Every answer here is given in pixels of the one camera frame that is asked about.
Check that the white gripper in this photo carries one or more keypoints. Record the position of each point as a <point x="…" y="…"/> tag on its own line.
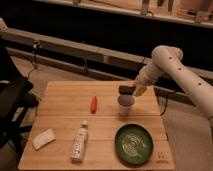
<point x="147" y="76"/>

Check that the green ceramic plate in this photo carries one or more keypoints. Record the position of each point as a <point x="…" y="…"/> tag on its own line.
<point x="133" y="144"/>

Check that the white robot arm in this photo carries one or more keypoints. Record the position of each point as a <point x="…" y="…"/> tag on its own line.
<point x="167" y="59"/>

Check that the white sponge block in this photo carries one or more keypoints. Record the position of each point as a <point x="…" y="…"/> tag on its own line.
<point x="43" y="139"/>

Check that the black clamp with cable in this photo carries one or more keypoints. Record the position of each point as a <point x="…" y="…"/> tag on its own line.
<point x="34" y="62"/>

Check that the orange carrot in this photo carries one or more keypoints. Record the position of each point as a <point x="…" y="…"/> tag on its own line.
<point x="93" y="106"/>

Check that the white plastic bottle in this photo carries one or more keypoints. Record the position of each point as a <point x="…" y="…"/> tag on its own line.
<point x="79" y="142"/>

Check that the black chair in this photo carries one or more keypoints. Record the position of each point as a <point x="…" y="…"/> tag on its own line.
<point x="15" y="100"/>

